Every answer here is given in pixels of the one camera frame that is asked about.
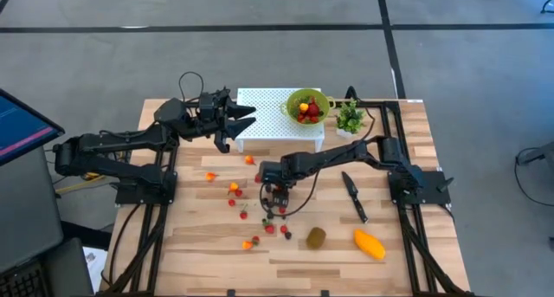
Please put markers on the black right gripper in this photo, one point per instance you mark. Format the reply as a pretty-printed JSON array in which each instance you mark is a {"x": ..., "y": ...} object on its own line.
[{"x": 277, "y": 176}]

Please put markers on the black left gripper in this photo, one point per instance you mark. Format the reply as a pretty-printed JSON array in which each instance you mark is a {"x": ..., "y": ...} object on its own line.
[{"x": 214, "y": 119}]

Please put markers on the small orange peach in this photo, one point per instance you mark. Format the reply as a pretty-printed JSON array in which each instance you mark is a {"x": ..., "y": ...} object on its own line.
[
  {"x": 233, "y": 187},
  {"x": 249, "y": 159},
  {"x": 210, "y": 176},
  {"x": 304, "y": 107}
]

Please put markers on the green plastic colander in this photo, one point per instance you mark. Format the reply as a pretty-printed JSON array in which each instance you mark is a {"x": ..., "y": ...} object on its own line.
[{"x": 305, "y": 93}]

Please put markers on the large red raspberry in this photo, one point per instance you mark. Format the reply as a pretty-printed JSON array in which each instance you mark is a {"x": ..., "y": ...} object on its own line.
[{"x": 313, "y": 110}]

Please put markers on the brown kiwi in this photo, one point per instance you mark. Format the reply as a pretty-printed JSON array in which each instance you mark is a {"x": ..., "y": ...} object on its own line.
[{"x": 316, "y": 238}]

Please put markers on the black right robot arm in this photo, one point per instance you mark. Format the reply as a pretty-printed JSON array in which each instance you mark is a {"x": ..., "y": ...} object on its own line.
[{"x": 337, "y": 154}]

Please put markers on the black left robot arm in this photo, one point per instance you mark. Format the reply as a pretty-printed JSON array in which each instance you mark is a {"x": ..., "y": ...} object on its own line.
[{"x": 130, "y": 137}]

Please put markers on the white perforated metal shelf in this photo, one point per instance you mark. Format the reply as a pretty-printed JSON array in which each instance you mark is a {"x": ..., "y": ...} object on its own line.
[{"x": 259, "y": 115}]

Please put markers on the orange peach with stem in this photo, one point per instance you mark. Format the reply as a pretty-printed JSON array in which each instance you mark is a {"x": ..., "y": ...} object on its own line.
[{"x": 247, "y": 245}]

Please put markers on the black kitchen knife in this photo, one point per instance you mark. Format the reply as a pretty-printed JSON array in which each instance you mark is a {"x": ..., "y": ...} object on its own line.
[{"x": 352, "y": 192}]

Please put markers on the small potted green plant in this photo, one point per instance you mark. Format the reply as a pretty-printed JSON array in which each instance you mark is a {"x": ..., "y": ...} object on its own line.
[{"x": 349, "y": 117}]

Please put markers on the black table clamp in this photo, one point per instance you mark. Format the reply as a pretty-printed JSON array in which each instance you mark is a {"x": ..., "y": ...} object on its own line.
[
  {"x": 351, "y": 94},
  {"x": 231, "y": 293},
  {"x": 324, "y": 293}
]

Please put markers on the orange mango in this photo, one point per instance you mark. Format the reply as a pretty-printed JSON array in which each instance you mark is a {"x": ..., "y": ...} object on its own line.
[{"x": 369, "y": 244}]

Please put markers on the white paper sheet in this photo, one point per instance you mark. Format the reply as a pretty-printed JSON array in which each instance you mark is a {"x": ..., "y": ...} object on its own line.
[{"x": 96, "y": 266}]

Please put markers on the blue-screen monitor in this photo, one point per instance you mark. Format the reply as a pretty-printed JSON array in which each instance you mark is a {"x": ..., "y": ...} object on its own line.
[{"x": 21, "y": 128}]

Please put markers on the grey stand foot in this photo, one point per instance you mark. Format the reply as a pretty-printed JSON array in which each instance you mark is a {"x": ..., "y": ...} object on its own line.
[{"x": 541, "y": 153}]

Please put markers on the black keyboard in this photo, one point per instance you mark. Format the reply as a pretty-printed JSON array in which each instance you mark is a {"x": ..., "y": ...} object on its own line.
[{"x": 21, "y": 284}]

